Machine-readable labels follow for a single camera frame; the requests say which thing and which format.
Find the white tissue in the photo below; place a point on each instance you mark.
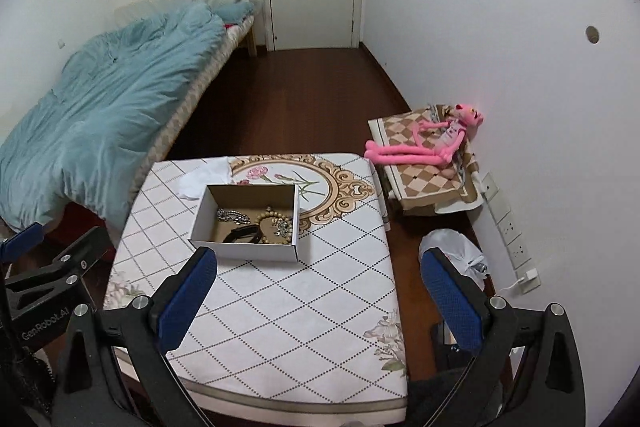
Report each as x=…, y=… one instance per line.
x=200, y=182

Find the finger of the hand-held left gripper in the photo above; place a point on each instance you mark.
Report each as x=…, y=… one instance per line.
x=22, y=239
x=65, y=264

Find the white diamond-pattern tablecloth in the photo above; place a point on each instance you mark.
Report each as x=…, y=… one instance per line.
x=300, y=307

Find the bed with patterned mattress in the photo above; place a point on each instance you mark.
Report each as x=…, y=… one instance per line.
x=190, y=107

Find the white plastic bag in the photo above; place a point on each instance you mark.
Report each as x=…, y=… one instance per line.
x=467, y=252

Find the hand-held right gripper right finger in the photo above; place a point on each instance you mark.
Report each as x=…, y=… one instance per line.
x=450, y=297

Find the black smartwatch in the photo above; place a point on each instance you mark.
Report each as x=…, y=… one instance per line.
x=242, y=234

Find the white power strip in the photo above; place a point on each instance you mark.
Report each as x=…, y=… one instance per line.
x=510, y=227

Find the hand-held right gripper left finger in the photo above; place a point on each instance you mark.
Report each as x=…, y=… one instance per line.
x=187, y=297

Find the blue duvet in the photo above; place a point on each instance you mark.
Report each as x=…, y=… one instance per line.
x=110, y=107

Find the cardboard box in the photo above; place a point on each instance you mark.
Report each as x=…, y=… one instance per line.
x=240, y=252

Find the white charger plug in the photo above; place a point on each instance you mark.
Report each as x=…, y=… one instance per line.
x=530, y=277

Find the pink plush toy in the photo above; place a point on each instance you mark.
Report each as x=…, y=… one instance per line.
x=400, y=155

